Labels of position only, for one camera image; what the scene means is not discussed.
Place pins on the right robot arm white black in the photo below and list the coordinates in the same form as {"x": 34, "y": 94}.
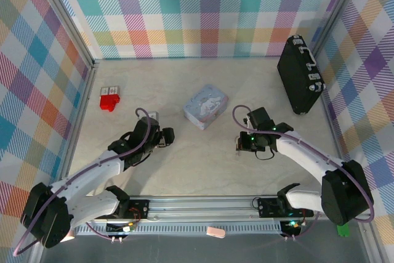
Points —
{"x": 307, "y": 152}

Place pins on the small circuit board right arm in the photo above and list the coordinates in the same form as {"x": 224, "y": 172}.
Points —
{"x": 292, "y": 224}

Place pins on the small circuit board left arm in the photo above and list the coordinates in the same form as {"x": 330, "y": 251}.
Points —
{"x": 127, "y": 228}

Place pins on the black base plate right arm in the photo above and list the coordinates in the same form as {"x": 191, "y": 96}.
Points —
{"x": 266, "y": 207}

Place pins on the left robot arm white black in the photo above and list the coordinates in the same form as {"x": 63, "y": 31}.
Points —
{"x": 92, "y": 204}

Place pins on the black base plate left arm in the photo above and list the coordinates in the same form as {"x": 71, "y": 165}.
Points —
{"x": 138, "y": 206}

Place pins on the red block with labels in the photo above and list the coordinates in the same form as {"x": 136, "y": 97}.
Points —
{"x": 109, "y": 101}

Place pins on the black briefcase with metal clasps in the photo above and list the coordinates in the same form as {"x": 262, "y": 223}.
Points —
{"x": 297, "y": 75}

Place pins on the pink tag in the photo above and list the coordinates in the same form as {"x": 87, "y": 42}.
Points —
{"x": 71, "y": 237}
{"x": 215, "y": 232}

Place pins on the green plastic block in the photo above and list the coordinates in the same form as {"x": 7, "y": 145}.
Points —
{"x": 343, "y": 231}

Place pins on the aluminium floor rail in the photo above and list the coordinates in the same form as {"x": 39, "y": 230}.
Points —
{"x": 78, "y": 127}
{"x": 337, "y": 146}

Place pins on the aluminium frame rail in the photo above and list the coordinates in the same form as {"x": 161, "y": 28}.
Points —
{"x": 200, "y": 207}

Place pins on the aluminium frame post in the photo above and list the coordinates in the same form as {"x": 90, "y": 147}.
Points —
{"x": 338, "y": 10}
{"x": 69, "y": 19}

